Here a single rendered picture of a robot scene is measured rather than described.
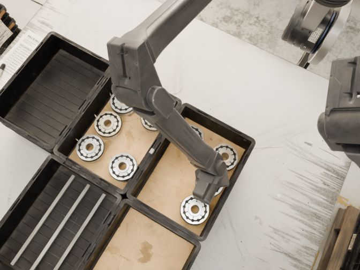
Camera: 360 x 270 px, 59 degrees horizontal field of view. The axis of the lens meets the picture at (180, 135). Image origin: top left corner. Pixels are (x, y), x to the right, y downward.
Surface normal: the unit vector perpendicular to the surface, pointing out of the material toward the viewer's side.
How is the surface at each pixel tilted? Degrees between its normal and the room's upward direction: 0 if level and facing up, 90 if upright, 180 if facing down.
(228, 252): 0
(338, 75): 55
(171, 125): 64
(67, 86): 0
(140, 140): 0
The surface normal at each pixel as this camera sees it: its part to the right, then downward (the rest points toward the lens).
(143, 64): 0.78, 0.27
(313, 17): -0.47, 0.83
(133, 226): 0.02, -0.31
